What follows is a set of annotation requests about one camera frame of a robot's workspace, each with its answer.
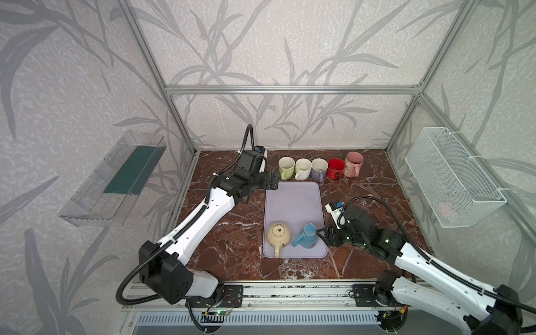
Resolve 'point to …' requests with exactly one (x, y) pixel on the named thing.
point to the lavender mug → (319, 168)
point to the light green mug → (286, 165)
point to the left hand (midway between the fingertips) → (271, 170)
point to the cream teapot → (278, 236)
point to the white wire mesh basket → (458, 190)
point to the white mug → (303, 167)
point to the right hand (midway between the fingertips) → (321, 224)
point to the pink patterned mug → (353, 162)
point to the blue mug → (308, 239)
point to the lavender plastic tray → (294, 204)
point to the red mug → (336, 166)
